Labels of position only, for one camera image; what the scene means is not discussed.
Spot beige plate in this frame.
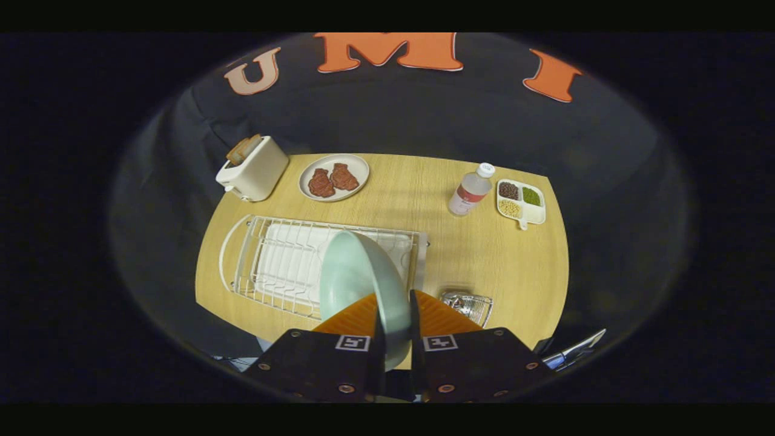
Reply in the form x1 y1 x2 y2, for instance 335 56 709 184
298 153 371 202

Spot white wire dish rack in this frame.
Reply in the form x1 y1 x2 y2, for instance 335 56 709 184
219 213 430 321

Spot cream toaster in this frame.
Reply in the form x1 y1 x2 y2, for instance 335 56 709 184
215 135 291 203

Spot white divided bean dish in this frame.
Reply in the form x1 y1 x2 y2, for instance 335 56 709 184
495 178 547 231

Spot brown steak piece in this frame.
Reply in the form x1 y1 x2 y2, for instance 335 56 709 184
329 163 360 192
307 168 336 199

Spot pale green plate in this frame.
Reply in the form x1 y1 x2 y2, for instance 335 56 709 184
318 230 413 372

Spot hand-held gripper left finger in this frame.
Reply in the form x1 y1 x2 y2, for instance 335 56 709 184
242 292 388 404

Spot grey metal object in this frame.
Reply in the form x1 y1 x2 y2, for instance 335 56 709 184
541 328 607 371

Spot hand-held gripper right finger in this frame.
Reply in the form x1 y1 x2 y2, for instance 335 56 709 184
409 289 555 404

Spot toast slices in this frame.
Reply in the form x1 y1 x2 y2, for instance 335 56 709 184
226 134 263 166

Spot clear plastic bottle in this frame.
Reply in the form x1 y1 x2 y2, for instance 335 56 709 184
447 162 496 217

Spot pale grey object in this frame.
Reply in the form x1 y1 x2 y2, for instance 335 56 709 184
212 336 274 372

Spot metal wire basket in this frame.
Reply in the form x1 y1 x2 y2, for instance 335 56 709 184
440 289 493 329

